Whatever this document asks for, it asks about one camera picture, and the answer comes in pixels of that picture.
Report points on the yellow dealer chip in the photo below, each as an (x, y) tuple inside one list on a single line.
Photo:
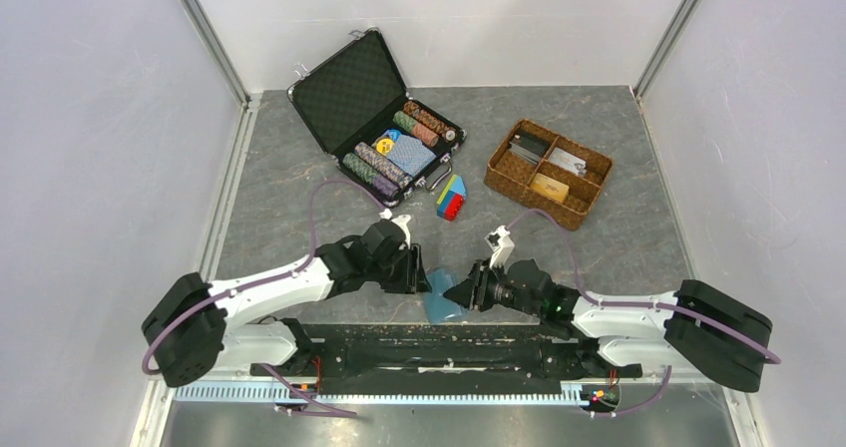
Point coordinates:
[(384, 145)]

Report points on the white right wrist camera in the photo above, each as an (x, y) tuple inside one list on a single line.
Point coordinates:
[(500, 242)]

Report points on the brown orange chip stack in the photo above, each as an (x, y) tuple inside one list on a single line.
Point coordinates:
[(430, 121)]

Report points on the colourful toy brick block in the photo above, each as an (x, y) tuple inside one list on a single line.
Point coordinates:
[(451, 199)]

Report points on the white card stack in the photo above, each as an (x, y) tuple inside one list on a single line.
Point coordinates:
[(568, 161)]

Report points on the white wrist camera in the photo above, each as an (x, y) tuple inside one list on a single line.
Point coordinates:
[(401, 221), (500, 242)]

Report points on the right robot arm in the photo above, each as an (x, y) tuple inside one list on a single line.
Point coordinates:
[(694, 328)]

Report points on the white cable duct rail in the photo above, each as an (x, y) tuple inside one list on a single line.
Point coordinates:
[(271, 391)]

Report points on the green purple chip stack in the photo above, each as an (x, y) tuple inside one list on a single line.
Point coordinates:
[(370, 175)]

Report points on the woven wicker basket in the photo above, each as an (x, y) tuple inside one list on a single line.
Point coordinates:
[(517, 178)]

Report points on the blue card holder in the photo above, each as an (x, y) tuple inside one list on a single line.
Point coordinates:
[(438, 308)]

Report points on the black poker chip case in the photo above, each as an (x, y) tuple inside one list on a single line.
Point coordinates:
[(351, 98)]

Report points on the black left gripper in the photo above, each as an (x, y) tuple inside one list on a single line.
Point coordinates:
[(413, 278)]

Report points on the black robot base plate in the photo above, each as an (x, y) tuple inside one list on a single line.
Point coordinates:
[(388, 359)]

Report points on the green pink chip stack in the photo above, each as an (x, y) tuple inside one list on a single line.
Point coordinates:
[(415, 129)]

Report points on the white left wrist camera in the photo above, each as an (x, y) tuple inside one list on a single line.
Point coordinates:
[(401, 221)]

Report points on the dark card stack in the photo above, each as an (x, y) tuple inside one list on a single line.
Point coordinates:
[(529, 147)]

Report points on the gold VIP card stack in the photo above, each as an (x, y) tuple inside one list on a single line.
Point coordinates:
[(550, 188)]

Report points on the blue playing card deck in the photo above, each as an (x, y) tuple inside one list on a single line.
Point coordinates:
[(410, 155)]

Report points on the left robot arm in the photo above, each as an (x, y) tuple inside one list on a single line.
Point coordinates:
[(199, 326)]

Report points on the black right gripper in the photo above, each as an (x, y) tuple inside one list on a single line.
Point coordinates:
[(463, 292)]

